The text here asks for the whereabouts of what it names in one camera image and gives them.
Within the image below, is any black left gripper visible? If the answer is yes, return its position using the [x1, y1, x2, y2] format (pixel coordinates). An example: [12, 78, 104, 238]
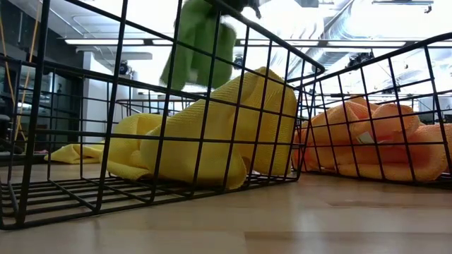
[220, 0, 263, 20]

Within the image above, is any green microfiber towel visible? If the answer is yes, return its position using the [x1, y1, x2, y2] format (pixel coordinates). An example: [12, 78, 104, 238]
[160, 0, 238, 92]

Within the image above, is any large yellow microfiber towel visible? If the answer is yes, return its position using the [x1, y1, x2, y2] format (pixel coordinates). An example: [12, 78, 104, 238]
[139, 66, 299, 190]

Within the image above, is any black ceiling device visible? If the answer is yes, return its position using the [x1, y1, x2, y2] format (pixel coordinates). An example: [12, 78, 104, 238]
[345, 52, 375, 68]

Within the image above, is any ceiling light fixture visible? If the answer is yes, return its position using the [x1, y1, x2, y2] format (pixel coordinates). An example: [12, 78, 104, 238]
[371, 0, 434, 14]

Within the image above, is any yellow cord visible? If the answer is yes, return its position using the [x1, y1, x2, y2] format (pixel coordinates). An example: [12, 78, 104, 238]
[13, 0, 42, 142]

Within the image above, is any large black wire basket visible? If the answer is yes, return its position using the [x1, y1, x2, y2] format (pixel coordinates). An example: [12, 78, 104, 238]
[0, 0, 326, 232]

